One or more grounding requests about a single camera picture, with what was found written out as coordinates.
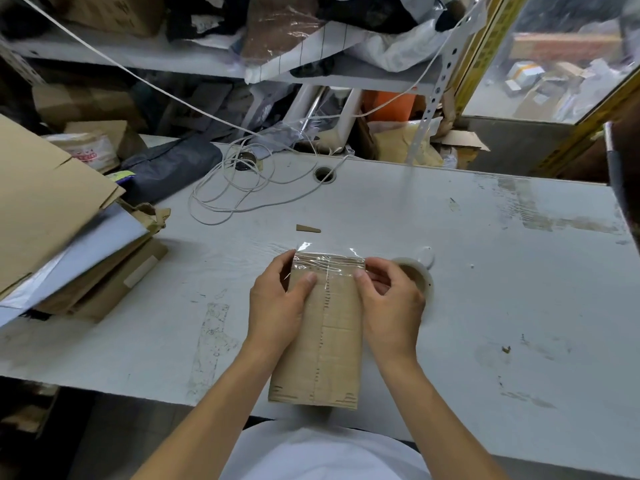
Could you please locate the person's left hand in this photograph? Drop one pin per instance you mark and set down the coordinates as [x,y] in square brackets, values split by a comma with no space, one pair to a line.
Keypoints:
[276,307]

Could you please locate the person's right hand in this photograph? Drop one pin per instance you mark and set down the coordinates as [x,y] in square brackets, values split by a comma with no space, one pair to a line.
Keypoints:
[395,314]

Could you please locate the person's left thumb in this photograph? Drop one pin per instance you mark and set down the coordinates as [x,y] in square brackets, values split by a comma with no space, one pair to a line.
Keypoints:
[303,288]

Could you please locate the person's right thumb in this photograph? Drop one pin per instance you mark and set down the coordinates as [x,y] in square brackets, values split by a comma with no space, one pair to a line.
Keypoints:
[364,289]

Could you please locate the small taped cardboard box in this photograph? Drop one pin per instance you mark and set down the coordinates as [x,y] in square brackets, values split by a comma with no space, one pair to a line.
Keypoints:
[325,344]

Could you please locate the person's right forearm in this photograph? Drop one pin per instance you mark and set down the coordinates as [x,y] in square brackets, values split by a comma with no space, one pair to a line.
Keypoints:
[440,419]

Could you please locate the person's left forearm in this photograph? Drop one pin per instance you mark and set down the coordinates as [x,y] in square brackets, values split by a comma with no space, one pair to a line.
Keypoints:
[210,414]

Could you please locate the clear packing tape roll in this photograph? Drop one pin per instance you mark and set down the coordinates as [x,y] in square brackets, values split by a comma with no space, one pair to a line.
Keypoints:
[419,274]

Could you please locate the small cardboard scrap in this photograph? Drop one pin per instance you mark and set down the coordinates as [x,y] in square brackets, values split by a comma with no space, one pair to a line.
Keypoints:
[306,228]

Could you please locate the yellow padded envelope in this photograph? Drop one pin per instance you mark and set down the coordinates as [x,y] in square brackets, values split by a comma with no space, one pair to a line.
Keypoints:
[407,142]

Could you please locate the person's white shirt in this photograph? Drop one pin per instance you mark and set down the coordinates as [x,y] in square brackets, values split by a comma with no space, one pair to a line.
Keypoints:
[320,454]

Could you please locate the white plastic chair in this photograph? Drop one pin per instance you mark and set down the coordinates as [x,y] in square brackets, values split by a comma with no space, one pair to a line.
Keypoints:
[327,119]

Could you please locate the dark grey folded fabric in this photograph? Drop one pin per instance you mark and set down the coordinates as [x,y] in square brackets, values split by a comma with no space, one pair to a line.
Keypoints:
[165,169]

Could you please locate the orange box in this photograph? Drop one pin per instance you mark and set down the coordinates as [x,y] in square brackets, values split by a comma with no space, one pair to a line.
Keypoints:
[389,104]

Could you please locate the white plastic bag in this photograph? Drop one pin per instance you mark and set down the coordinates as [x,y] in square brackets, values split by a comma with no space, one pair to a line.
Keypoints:
[405,42]

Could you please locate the stack of flattened cardboard boxes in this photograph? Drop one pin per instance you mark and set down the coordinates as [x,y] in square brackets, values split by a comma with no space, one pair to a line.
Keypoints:
[55,229]

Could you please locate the white printed package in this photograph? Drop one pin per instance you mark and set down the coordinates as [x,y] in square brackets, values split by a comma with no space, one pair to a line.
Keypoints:
[82,149]

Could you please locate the brown garment in plastic bag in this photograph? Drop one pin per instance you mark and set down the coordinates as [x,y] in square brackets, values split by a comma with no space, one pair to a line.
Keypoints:
[280,27]

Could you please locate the white metal shelf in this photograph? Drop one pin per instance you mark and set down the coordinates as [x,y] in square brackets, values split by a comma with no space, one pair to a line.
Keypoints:
[150,57]

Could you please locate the black clothing pile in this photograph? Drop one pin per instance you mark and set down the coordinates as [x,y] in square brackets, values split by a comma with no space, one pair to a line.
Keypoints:
[320,9]

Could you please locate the yellow framed window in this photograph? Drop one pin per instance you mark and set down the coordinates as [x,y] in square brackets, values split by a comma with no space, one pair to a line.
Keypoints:
[555,69]

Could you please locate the brown cardboard box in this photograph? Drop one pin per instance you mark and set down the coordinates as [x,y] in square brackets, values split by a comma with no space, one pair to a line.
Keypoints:
[112,12]

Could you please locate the white perforated shelf post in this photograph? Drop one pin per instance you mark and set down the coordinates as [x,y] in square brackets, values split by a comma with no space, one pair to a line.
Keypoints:
[435,89]

